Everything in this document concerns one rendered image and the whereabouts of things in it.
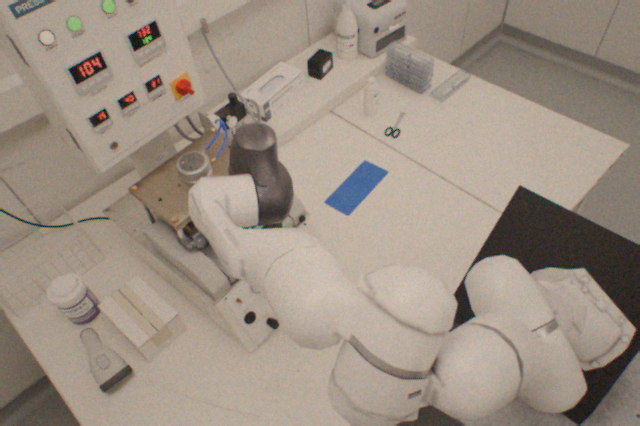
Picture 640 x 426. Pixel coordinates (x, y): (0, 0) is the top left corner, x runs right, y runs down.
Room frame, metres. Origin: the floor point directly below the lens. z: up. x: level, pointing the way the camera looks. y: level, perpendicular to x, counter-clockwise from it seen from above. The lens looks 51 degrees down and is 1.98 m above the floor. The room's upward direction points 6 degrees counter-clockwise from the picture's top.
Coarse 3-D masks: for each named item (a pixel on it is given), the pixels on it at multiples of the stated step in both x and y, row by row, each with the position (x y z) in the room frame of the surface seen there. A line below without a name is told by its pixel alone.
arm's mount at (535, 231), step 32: (512, 224) 0.67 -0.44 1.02; (544, 224) 0.65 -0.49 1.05; (576, 224) 0.62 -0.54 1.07; (480, 256) 0.64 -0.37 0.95; (512, 256) 0.62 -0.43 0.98; (544, 256) 0.59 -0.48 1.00; (576, 256) 0.57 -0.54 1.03; (608, 256) 0.55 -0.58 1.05; (608, 288) 0.50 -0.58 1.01; (608, 384) 0.35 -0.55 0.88; (576, 416) 0.32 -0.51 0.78
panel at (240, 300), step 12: (300, 228) 0.81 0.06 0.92; (240, 288) 0.65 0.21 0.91; (228, 300) 0.62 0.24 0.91; (240, 300) 0.62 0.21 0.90; (252, 300) 0.64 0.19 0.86; (264, 300) 0.65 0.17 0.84; (240, 312) 0.61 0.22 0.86; (252, 312) 0.62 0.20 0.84; (264, 312) 0.63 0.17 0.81; (240, 324) 0.59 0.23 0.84; (252, 324) 0.60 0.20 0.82; (264, 324) 0.61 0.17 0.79; (252, 336) 0.58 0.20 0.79; (264, 336) 0.59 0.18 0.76
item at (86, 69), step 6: (90, 60) 0.91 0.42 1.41; (96, 60) 0.91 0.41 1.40; (78, 66) 0.89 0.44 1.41; (84, 66) 0.90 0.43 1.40; (90, 66) 0.90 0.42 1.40; (96, 66) 0.91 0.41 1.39; (102, 66) 0.92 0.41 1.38; (78, 72) 0.89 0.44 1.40; (84, 72) 0.89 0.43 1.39; (90, 72) 0.90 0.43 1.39; (78, 78) 0.88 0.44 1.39; (84, 78) 0.89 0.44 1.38
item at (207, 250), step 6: (156, 216) 0.86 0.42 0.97; (282, 222) 0.79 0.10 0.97; (288, 222) 0.79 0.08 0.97; (258, 228) 0.78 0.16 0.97; (210, 246) 0.74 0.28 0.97; (204, 252) 0.73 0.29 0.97; (210, 252) 0.73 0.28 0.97; (210, 258) 0.71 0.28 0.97; (216, 258) 0.71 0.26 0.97; (216, 264) 0.69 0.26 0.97; (222, 264) 0.69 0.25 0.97; (222, 270) 0.67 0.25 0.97; (228, 276) 0.65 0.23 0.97
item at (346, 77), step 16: (320, 48) 1.79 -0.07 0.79; (336, 48) 1.78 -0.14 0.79; (304, 64) 1.70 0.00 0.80; (336, 64) 1.68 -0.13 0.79; (352, 64) 1.67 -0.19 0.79; (368, 64) 1.66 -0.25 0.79; (384, 64) 1.66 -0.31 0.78; (336, 80) 1.58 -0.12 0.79; (352, 80) 1.57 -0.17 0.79; (304, 96) 1.51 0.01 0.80; (320, 96) 1.50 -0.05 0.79; (336, 96) 1.49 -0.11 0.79; (208, 112) 1.47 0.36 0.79; (288, 112) 1.43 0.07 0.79; (304, 112) 1.42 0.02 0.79; (320, 112) 1.43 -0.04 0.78; (288, 128) 1.34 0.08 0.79; (304, 128) 1.38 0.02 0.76
